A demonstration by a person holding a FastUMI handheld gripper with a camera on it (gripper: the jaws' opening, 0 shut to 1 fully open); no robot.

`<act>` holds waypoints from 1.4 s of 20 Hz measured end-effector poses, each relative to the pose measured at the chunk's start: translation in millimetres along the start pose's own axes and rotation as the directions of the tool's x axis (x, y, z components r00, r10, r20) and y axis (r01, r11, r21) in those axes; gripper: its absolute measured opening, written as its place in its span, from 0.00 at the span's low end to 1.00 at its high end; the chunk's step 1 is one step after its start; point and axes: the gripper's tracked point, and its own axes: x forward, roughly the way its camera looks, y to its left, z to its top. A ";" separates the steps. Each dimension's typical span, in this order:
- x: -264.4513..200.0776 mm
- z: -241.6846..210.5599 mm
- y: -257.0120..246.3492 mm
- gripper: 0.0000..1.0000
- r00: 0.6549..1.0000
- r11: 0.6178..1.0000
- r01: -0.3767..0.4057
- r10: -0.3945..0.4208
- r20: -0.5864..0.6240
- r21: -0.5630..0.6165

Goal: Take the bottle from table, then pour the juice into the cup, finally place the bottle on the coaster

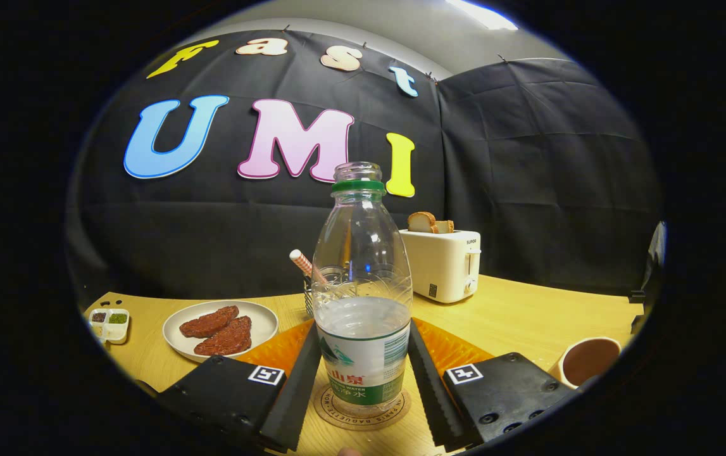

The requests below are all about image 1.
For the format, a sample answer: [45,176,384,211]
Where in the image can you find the round wooden coaster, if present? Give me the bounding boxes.
[312,380,412,433]

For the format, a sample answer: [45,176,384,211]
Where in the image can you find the beige cup with handle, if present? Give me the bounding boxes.
[549,336,623,390]

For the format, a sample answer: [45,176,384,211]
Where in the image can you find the metal wire holder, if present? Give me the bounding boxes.
[304,269,338,317]

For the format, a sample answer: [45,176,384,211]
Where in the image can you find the red white striped straw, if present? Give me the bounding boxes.
[289,249,329,286]

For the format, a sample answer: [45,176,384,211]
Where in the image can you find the white condiment dish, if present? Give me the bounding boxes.
[89,308,130,345]

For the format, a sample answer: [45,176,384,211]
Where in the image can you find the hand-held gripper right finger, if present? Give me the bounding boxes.
[408,317,577,452]

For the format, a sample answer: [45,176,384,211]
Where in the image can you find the clear plastic bottle green label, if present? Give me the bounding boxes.
[311,161,413,415]

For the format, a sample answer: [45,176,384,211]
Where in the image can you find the wooden table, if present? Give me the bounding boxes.
[84,274,648,456]

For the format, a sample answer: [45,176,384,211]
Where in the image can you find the white round plate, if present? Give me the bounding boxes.
[162,300,279,364]

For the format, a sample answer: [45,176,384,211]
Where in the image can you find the black backdrop cloth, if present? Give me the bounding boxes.
[65,28,664,301]

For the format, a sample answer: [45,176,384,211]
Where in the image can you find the white toaster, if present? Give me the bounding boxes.
[399,229,482,304]

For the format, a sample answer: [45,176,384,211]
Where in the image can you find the brown meat patty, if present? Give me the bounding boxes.
[179,305,240,339]
[194,315,253,357]

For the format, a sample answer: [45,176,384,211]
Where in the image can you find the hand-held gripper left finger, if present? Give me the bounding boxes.
[157,319,323,453]

